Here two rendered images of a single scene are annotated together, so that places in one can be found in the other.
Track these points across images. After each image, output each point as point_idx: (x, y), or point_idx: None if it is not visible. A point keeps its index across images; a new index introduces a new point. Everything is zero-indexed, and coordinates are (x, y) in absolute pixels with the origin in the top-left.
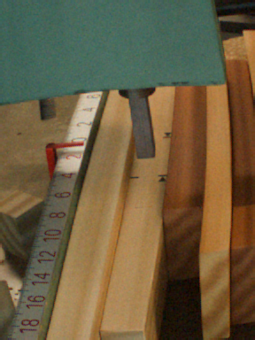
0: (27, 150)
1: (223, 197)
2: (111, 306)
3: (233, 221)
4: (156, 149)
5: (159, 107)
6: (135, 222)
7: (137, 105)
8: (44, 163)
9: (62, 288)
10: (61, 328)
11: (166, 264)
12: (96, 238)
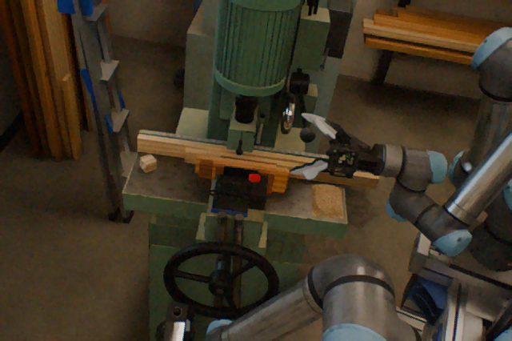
0: None
1: (214, 158)
2: (193, 149)
3: (209, 161)
4: (247, 158)
5: (267, 161)
6: (220, 154)
7: None
8: None
9: (195, 142)
10: (182, 141)
11: None
12: (210, 146)
